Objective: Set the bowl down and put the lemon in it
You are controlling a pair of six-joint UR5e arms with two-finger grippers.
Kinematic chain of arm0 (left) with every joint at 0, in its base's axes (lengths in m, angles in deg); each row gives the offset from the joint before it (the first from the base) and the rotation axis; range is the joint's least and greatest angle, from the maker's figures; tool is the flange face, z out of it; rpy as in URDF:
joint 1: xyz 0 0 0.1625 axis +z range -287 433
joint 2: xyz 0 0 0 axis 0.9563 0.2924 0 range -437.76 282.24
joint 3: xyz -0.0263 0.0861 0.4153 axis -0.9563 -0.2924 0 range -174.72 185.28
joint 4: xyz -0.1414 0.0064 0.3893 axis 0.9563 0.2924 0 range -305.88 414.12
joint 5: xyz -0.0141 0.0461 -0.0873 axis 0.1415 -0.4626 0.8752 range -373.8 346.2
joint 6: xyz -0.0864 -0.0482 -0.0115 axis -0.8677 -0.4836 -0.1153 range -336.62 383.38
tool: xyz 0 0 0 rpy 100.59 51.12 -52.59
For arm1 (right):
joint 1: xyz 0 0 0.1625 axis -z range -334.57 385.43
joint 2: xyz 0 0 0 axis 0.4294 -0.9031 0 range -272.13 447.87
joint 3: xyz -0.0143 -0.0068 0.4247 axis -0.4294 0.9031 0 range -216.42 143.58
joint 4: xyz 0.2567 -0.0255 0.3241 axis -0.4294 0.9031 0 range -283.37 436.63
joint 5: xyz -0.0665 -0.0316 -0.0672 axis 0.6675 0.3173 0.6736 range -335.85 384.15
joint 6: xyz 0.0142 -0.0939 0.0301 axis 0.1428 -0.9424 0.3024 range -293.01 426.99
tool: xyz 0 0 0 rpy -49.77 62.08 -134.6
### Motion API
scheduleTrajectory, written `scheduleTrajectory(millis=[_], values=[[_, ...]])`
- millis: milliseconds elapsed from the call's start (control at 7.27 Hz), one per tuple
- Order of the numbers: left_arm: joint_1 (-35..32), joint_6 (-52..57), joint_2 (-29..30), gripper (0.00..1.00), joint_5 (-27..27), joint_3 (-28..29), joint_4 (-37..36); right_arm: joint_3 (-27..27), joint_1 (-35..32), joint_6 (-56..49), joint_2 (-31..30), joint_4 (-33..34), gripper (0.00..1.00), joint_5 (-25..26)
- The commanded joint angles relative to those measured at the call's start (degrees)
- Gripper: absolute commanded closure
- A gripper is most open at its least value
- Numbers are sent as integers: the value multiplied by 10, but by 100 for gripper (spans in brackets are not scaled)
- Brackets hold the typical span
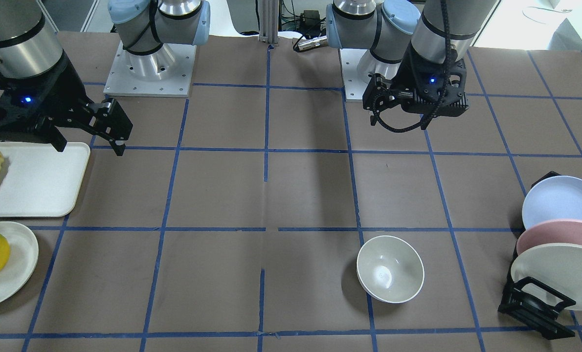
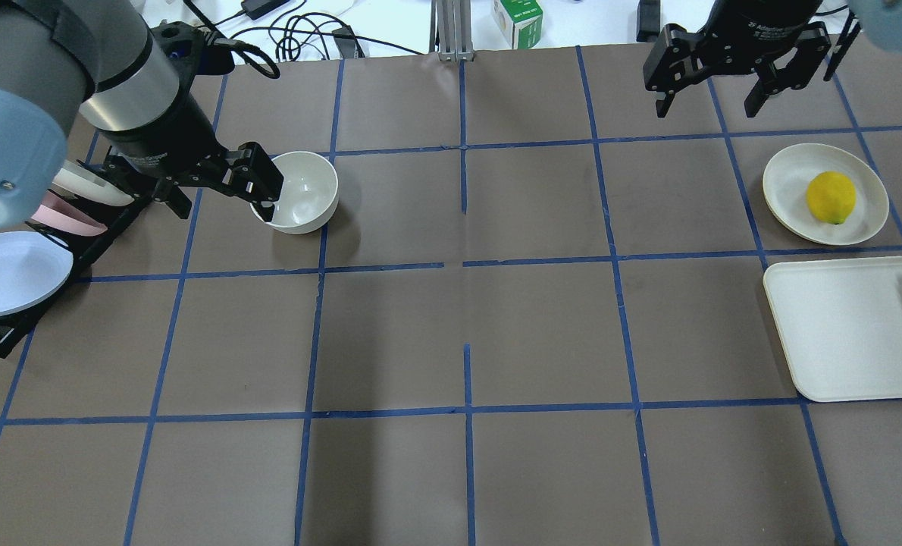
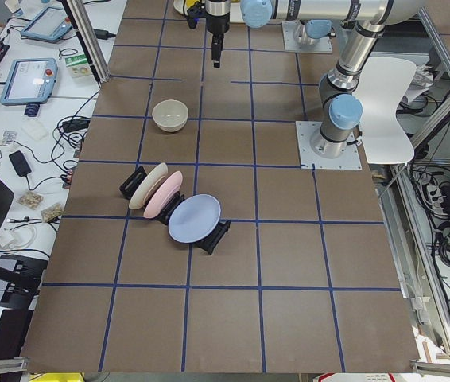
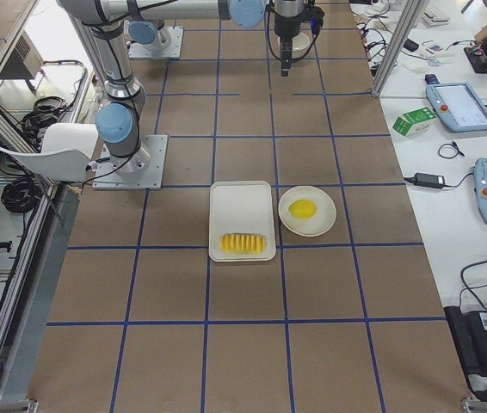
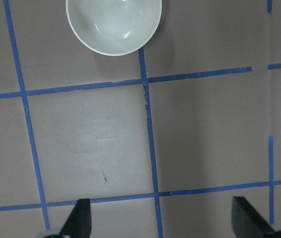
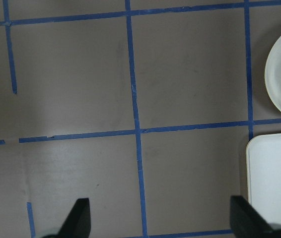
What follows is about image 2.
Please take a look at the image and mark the cream plate in rack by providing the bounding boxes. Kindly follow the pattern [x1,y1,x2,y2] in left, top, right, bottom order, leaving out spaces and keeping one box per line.
[52,160,133,207]

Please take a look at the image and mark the black power adapter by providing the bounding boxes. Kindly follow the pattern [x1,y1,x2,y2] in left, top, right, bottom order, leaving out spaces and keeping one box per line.
[240,0,289,20]

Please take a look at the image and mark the yellow lemon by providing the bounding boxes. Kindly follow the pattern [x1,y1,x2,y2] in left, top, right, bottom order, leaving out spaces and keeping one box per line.
[805,171,857,225]

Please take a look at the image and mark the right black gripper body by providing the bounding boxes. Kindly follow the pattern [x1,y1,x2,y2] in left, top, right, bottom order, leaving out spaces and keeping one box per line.
[694,1,828,75]

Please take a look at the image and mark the pink plate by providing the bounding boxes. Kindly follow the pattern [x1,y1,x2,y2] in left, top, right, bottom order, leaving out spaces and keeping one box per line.
[30,190,108,237]

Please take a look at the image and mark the light blue plate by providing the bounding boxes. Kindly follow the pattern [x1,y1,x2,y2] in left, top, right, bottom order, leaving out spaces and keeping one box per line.
[0,231,74,315]

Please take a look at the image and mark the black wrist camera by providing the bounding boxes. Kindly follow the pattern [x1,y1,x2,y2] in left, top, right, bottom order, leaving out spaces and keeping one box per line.
[151,21,235,80]

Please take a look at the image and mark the aluminium frame post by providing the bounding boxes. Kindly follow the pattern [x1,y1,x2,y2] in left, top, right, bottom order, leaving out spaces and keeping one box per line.
[430,1,474,62]

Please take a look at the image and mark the black dish rack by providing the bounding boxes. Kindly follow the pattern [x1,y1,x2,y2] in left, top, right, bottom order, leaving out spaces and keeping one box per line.
[0,155,155,357]

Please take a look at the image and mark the white bowl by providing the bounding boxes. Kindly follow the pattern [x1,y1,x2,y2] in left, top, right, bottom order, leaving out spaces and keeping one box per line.
[265,151,340,235]

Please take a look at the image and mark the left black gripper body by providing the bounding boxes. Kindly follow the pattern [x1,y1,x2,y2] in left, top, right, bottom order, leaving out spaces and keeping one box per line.
[102,140,229,204]

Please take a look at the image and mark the cream round plate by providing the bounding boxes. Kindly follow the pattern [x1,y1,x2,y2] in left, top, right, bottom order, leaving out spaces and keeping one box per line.
[763,144,890,246]

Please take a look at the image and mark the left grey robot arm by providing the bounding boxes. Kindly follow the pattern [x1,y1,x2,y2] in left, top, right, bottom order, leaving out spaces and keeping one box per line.
[0,1,283,228]

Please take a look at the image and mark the black cables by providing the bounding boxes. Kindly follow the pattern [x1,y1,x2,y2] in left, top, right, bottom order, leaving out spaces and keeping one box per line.
[182,0,425,80]

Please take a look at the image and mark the green white box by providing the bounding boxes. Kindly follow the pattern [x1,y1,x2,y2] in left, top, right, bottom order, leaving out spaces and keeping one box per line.
[490,1,544,49]

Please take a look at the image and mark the black device on desk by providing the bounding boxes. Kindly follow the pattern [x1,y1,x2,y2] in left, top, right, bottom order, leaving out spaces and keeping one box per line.
[635,0,662,42]

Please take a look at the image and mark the white rectangular tray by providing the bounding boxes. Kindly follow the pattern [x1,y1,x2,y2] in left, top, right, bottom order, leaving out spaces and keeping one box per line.
[763,256,902,402]

